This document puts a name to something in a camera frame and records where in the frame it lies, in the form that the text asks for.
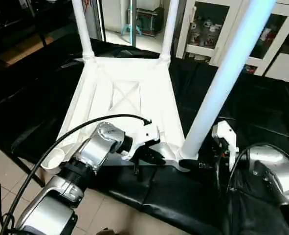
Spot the white glass door cabinet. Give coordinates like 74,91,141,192
176,0,289,77

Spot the white drawer unit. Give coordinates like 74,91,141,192
264,53,289,87

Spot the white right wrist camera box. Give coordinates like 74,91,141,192
211,121,239,173

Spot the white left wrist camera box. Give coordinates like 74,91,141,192
120,122,161,161

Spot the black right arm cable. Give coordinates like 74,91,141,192
215,143,284,197

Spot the white plastic table top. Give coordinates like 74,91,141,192
41,56,197,173

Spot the black metal support strut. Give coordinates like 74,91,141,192
0,141,43,188

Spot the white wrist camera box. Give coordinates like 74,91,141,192
211,121,239,173
120,122,161,161

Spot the black work mat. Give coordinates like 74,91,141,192
0,37,289,235

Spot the white plastic table leg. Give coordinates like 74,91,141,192
72,0,96,62
158,0,180,67
176,0,277,162

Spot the light blue stand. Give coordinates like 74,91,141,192
121,0,145,44

